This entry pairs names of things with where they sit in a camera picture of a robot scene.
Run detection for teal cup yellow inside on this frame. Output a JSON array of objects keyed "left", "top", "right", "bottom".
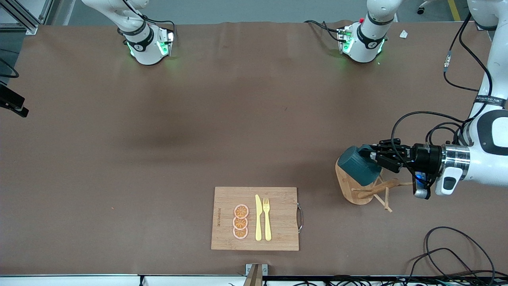
[{"left": 337, "top": 145, "right": 383, "bottom": 186}]

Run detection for wooden cup rack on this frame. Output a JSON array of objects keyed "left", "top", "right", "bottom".
[{"left": 335, "top": 157, "right": 413, "bottom": 213}]

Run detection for yellow plastic fork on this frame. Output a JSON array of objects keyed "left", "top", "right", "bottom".
[{"left": 263, "top": 197, "right": 272, "bottom": 242}]

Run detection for yellow plastic knife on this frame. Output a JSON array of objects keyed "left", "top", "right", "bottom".
[{"left": 255, "top": 194, "right": 263, "bottom": 242}]

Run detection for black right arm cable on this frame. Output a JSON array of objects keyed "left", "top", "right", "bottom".
[{"left": 0, "top": 58, "right": 20, "bottom": 78}]

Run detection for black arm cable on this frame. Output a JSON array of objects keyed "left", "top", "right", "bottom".
[
  {"left": 0, "top": 58, "right": 20, "bottom": 78},
  {"left": 391, "top": 12, "right": 495, "bottom": 159}
]

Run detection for black loose cable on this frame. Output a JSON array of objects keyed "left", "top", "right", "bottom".
[
  {"left": 424, "top": 226, "right": 496, "bottom": 286},
  {"left": 408, "top": 248, "right": 483, "bottom": 286}
]

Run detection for aluminium frame post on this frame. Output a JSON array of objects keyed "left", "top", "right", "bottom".
[{"left": 0, "top": 0, "right": 54, "bottom": 35}]

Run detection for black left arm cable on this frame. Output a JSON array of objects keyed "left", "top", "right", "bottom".
[{"left": 391, "top": 12, "right": 495, "bottom": 159}]

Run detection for bamboo cutting board metal handle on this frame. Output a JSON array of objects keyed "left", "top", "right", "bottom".
[{"left": 211, "top": 187, "right": 304, "bottom": 251}]

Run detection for black cables along table edge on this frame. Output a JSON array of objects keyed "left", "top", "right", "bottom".
[{"left": 264, "top": 275, "right": 508, "bottom": 286}]

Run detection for black left base cable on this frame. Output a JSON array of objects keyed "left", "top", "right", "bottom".
[{"left": 304, "top": 20, "right": 346, "bottom": 42}]

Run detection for black base cable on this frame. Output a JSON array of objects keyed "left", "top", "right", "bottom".
[
  {"left": 304, "top": 20, "right": 346, "bottom": 42},
  {"left": 121, "top": 0, "right": 176, "bottom": 44}
]

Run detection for black right base cable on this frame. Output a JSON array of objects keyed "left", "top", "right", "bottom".
[{"left": 121, "top": 0, "right": 176, "bottom": 44}]

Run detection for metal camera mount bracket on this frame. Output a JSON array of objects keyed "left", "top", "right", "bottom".
[{"left": 245, "top": 264, "right": 268, "bottom": 286}]

